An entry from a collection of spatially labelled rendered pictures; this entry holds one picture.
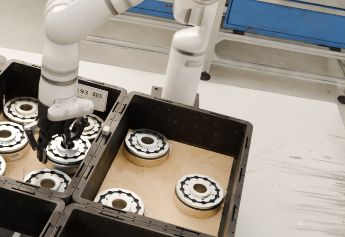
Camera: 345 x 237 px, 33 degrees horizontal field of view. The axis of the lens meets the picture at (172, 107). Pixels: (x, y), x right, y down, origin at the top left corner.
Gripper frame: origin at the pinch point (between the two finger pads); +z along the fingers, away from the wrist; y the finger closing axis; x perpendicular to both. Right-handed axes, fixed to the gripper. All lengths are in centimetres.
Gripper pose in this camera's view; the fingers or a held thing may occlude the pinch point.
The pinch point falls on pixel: (53, 152)
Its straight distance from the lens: 125.1
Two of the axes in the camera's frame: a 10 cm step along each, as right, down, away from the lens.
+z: -1.7, 8.1, 5.5
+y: -8.3, 1.8, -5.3
